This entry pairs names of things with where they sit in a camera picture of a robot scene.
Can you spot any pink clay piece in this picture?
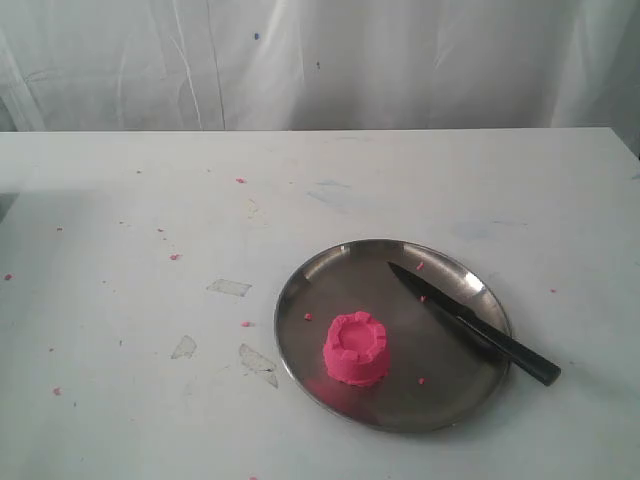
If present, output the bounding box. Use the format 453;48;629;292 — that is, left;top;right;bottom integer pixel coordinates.
322;311;391;387

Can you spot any black knife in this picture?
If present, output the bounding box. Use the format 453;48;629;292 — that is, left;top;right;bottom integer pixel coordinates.
387;262;562;386

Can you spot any clear tape piece upper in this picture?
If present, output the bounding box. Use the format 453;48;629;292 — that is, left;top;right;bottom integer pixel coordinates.
206;278;252;297

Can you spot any clear tape piece near plate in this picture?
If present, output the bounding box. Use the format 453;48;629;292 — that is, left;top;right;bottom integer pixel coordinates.
238;344;279;388

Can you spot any round steel plate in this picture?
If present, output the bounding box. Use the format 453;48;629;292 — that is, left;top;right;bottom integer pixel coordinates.
274;239;511;433

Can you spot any white backdrop curtain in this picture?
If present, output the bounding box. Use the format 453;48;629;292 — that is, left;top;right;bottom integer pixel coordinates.
0;0;640;132

